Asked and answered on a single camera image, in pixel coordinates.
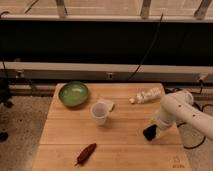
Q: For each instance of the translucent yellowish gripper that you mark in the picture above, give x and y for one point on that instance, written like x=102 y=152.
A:
x=160 y=133

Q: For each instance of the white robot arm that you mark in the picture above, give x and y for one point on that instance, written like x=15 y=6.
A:
x=180 y=105

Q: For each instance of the white ceramic cup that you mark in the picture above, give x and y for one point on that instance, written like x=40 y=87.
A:
x=99 y=111

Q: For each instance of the crumpled white plastic bottle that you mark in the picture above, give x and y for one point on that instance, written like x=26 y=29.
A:
x=146 y=96

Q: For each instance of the green bowl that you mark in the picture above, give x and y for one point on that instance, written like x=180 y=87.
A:
x=73 y=94

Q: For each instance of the black equipment at left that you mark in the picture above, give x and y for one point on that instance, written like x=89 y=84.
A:
x=5 y=97

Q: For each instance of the grey metal rail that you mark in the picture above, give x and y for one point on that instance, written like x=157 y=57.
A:
x=107 y=72

